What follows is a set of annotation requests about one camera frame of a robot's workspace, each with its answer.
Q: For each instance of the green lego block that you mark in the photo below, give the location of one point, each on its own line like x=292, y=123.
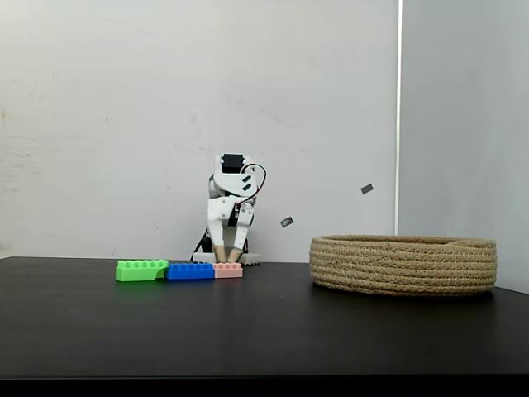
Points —
x=136, y=271

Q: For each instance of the blue lego block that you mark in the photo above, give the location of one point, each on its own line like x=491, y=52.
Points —
x=190, y=272

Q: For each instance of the white vertical corner trim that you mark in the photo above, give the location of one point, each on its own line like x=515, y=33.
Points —
x=398, y=124

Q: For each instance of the grey tape piece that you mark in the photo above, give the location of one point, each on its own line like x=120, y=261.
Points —
x=287, y=221
x=367, y=188

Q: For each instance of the pink lego block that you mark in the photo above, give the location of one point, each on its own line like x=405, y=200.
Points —
x=228, y=271

